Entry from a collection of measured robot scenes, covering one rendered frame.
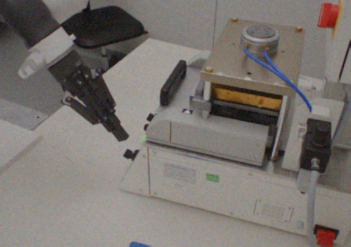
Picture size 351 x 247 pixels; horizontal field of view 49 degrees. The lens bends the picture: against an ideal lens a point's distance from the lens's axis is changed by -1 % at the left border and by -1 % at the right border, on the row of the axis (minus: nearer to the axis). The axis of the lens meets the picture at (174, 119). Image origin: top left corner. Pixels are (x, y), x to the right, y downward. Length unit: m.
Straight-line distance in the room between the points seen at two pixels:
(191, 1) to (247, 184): 1.82
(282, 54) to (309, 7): 1.50
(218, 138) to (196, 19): 1.83
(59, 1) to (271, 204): 0.63
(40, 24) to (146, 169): 0.39
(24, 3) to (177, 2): 1.81
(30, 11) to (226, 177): 0.53
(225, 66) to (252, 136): 0.15
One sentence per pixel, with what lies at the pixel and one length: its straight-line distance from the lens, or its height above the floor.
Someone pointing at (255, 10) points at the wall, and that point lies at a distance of 2.39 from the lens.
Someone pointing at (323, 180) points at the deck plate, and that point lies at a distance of 0.82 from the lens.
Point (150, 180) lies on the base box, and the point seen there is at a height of 0.82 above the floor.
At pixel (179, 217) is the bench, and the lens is 0.93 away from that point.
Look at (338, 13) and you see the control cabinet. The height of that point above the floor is 1.25.
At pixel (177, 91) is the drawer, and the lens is 0.93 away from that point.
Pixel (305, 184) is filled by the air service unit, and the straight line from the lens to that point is 0.69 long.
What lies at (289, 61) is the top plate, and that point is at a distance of 0.81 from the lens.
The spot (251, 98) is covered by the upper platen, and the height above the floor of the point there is 1.05.
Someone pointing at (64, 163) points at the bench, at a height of 0.75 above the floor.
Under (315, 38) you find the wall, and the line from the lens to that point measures 2.37.
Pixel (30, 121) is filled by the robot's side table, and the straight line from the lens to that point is 1.26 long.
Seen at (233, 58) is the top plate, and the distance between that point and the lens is 0.79.
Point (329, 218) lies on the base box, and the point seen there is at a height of 0.84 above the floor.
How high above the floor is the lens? 1.48
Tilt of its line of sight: 38 degrees down
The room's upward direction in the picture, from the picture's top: 1 degrees clockwise
